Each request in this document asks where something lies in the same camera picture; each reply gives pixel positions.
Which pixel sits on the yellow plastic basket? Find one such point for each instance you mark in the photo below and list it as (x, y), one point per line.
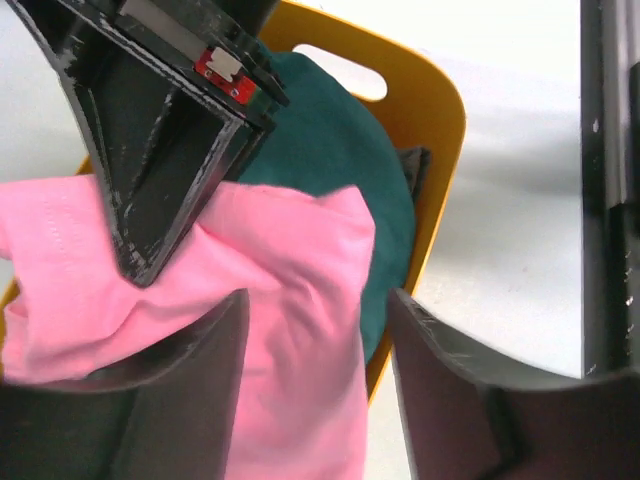
(422, 106)

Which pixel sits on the pink fabric garment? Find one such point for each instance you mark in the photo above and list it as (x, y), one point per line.
(304, 261)

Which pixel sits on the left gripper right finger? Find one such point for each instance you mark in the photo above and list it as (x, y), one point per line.
(471, 412)

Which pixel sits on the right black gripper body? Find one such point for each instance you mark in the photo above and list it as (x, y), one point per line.
(203, 50)

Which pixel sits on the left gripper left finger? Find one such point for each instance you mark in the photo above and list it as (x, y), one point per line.
(166, 412)

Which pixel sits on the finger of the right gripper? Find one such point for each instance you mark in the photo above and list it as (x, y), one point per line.
(158, 155)

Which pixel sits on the teal fabric garment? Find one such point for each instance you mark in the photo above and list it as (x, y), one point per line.
(326, 139)

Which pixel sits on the light blue denim garment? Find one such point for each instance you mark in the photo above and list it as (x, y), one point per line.
(415, 162)

